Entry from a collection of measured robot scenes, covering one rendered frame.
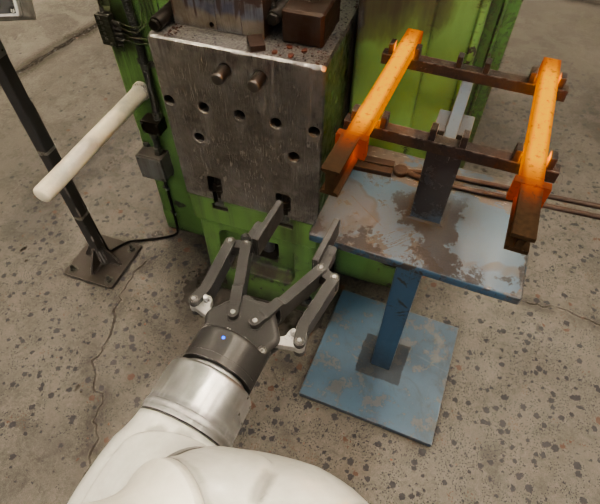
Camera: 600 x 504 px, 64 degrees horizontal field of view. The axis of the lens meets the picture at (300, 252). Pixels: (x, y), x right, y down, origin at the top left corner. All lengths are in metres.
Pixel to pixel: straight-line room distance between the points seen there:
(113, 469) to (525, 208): 0.52
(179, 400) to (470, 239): 0.68
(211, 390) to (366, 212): 0.61
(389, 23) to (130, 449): 0.93
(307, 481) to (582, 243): 1.89
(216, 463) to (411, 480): 1.20
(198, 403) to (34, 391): 1.30
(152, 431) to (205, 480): 0.15
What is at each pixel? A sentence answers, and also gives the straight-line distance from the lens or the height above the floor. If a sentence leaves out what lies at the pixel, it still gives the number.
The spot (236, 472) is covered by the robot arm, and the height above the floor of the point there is 1.12.
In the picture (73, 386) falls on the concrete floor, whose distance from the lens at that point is 1.67.
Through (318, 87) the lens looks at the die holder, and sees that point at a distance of 0.98.
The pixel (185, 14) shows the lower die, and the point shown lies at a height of 0.94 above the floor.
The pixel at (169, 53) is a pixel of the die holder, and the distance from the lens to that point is 1.10.
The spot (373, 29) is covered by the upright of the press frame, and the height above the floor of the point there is 0.90.
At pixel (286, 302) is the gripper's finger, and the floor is 0.97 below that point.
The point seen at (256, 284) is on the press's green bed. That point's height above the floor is 0.10.
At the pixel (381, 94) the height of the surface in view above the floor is 0.97.
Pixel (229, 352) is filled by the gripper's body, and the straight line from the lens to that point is 0.46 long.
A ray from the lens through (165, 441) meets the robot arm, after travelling 0.41.
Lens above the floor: 1.40
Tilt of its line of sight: 52 degrees down
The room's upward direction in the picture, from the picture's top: straight up
